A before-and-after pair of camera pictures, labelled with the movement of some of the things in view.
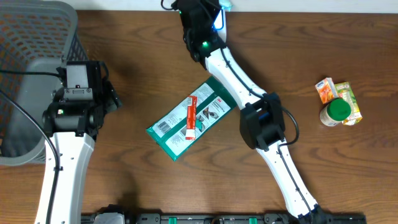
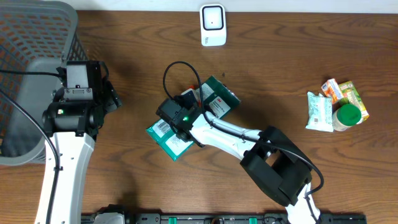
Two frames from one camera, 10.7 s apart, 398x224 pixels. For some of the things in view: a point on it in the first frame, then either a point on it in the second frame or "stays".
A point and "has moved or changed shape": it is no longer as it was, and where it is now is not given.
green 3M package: (168, 132) stays
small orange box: (326, 89) has moved or changed shape
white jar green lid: (334, 112) to (346, 117)
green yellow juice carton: (344, 90) has moved or changed shape
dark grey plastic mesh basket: (35, 36) stays
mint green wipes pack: (226, 4) to (320, 112)
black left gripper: (110, 97) stays
